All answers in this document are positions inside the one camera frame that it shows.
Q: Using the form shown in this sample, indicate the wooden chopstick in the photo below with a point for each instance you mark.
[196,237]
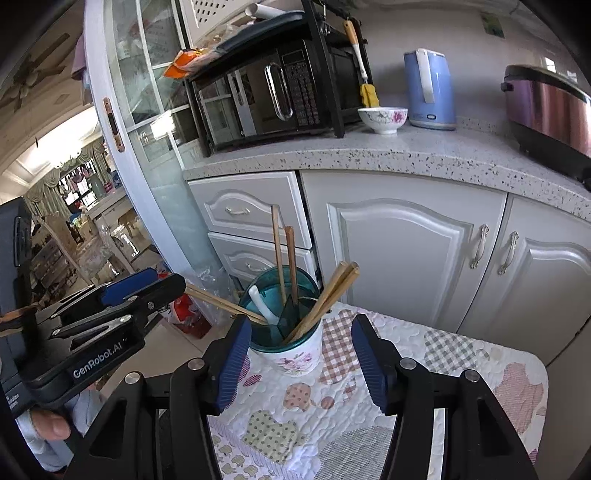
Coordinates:
[323,299]
[224,305]
[318,304]
[221,299]

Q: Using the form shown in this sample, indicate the floral white bowl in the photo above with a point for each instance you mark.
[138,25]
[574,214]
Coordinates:
[384,120]

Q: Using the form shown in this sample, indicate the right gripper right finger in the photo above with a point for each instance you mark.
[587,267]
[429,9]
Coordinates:
[480,441]

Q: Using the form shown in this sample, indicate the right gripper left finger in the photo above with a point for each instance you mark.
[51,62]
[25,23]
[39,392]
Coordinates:
[159,424]

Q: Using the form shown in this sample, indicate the white cabinet door right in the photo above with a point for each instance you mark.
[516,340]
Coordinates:
[535,295]

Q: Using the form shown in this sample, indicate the purple rice cooker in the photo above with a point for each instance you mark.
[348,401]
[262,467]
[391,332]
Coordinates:
[550,119]

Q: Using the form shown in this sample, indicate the wooden handled fork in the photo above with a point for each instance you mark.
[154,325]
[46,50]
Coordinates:
[292,262]

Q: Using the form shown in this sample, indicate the orange package on microwave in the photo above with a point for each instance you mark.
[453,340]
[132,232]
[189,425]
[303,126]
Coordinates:
[185,63]

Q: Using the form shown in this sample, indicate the white drawer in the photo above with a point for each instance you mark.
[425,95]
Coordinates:
[245,258]
[241,205]

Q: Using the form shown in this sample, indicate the wooden utensil handle in cup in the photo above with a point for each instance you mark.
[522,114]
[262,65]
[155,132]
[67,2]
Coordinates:
[275,224]

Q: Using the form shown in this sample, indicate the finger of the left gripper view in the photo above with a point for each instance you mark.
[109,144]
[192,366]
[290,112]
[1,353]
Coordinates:
[139,294]

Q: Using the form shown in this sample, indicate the teal rimmed utensil holder cup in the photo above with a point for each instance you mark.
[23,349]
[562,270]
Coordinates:
[293,358]

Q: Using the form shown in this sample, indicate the ceiling fan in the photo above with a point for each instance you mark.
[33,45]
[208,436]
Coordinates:
[32,72]

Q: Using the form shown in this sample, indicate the yellow dish brush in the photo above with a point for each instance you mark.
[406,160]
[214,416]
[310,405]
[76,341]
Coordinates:
[368,91]

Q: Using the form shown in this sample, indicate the white cabinet door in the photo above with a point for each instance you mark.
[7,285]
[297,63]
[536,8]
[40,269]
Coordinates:
[535,295]
[422,245]

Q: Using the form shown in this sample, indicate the white upper drawer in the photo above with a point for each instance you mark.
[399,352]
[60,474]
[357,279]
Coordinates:
[241,205]

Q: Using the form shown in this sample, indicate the white lower drawer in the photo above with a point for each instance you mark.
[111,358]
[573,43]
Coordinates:
[245,258]

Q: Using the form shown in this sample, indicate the blue electric kettle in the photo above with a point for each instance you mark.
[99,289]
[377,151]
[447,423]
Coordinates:
[429,90]

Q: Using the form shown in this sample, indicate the white glass sliding door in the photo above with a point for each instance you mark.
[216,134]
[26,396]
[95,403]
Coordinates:
[148,126]

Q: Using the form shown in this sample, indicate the white ceramic spoon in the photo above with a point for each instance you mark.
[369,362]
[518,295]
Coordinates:
[257,299]

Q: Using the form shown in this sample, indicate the black microwave oven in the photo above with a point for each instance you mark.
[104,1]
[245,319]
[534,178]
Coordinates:
[263,95]

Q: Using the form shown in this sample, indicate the left gloved hand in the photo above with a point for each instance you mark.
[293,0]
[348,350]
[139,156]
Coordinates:
[45,432]

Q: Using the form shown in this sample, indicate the red plastic bag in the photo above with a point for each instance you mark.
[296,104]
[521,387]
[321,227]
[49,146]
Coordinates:
[185,316]

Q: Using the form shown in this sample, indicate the white cabinet door left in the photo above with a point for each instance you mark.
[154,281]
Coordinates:
[422,245]

